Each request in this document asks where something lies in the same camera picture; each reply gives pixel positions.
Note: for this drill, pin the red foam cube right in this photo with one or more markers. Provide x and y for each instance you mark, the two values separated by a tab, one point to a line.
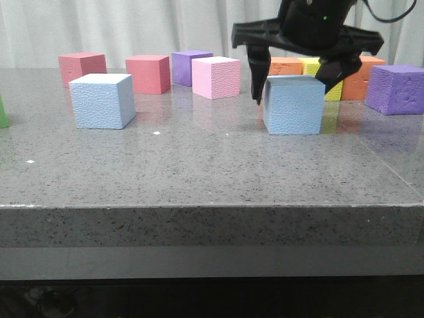
150	73

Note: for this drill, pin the yellow foam cube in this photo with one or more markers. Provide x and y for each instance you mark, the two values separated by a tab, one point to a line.
310	67

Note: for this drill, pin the orange foam cube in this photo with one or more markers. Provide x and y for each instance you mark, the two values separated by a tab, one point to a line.
285	66
355	86

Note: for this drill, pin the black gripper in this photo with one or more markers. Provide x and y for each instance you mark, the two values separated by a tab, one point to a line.
312	28

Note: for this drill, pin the red foam cube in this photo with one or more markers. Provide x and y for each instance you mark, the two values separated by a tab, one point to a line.
76	65
150	73

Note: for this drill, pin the white curtain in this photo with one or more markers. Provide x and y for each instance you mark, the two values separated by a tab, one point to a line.
35	33

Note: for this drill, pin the light blue foam cube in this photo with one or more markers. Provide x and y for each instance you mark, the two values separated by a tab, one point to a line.
293	105
103	101

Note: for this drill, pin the green foam cube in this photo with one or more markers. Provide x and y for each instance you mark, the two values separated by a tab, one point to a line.
4	120

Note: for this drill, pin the large purple foam cube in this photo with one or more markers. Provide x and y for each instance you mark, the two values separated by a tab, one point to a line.
395	90

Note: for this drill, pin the red foam cube left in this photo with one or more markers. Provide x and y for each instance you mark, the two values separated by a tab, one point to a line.
76	65

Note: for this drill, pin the orange foam cube back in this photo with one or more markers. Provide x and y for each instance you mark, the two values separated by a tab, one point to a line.
355	86

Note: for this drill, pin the purple foam cube back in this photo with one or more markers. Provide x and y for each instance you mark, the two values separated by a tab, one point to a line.
182	65

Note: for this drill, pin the orange foam cube front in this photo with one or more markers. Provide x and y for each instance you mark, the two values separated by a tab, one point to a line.
285	66

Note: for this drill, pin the pink foam cube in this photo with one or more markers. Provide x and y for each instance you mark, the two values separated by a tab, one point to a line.
216	77

